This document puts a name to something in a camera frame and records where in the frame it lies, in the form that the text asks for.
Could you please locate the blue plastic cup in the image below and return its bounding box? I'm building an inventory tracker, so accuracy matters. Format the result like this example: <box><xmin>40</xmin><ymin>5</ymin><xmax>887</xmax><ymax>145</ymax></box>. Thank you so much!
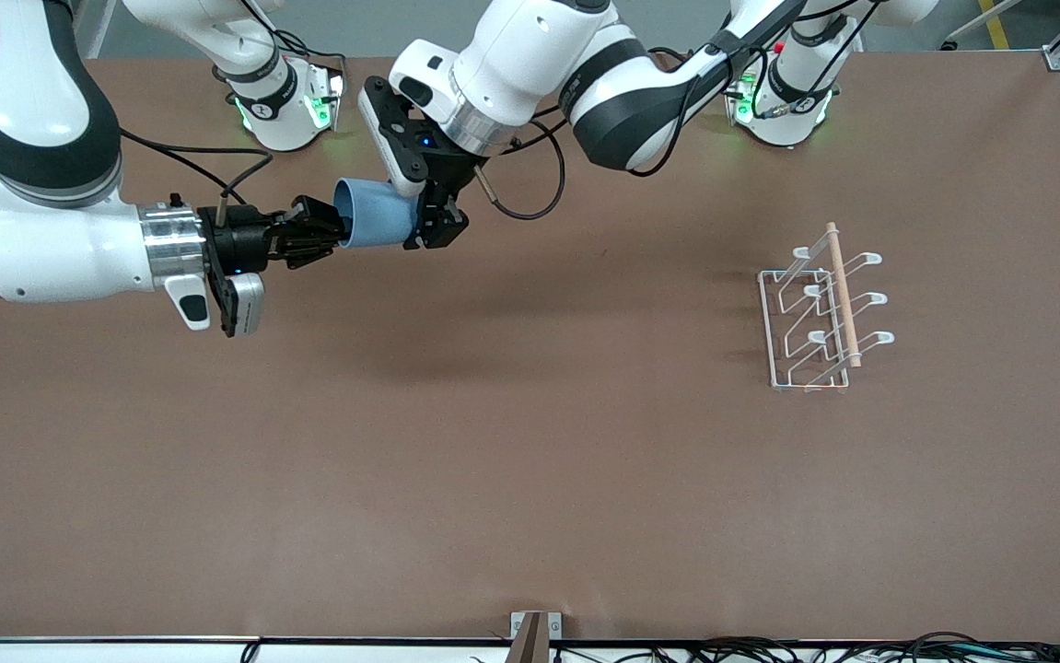
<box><xmin>333</xmin><ymin>177</ymin><xmax>421</xmax><ymax>250</ymax></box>

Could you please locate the brown table cover sheet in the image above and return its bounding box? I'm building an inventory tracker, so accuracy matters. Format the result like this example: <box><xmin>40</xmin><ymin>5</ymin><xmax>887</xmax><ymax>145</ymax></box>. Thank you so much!
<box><xmin>0</xmin><ymin>48</ymin><xmax>1060</xmax><ymax>644</ymax></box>

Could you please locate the black right arm base cable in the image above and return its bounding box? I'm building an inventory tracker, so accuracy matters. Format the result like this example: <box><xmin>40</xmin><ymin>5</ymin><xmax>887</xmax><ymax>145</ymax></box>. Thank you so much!
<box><xmin>258</xmin><ymin>35</ymin><xmax>348</xmax><ymax>76</ymax></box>

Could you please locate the white wire cup holder rack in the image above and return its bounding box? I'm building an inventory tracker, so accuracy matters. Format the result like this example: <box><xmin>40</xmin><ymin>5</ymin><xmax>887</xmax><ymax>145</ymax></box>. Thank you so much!
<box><xmin>758</xmin><ymin>222</ymin><xmax>896</xmax><ymax>394</ymax></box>

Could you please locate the metal bracket with wooden post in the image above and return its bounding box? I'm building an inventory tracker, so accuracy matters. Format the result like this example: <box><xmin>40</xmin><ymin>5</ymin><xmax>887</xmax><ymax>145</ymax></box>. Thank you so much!
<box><xmin>505</xmin><ymin>611</ymin><xmax>564</xmax><ymax>663</ymax></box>

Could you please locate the black cable bundle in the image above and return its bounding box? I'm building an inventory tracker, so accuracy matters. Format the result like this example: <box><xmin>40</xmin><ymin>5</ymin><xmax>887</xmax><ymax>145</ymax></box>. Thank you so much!
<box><xmin>470</xmin><ymin>632</ymin><xmax>1060</xmax><ymax>663</ymax></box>

